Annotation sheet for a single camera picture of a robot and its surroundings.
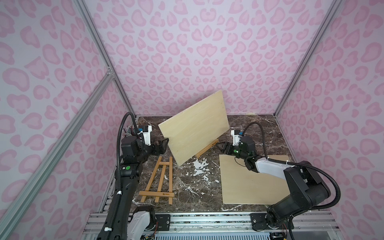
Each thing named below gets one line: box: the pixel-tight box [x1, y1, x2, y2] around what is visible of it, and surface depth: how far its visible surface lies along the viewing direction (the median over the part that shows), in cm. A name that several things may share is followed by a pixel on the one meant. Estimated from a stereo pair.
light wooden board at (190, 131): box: [158, 89, 230, 167], surface depth 87 cm
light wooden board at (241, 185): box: [219, 154, 290, 205], surface depth 83 cm
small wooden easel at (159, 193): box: [139, 156, 175, 205], surface depth 86 cm
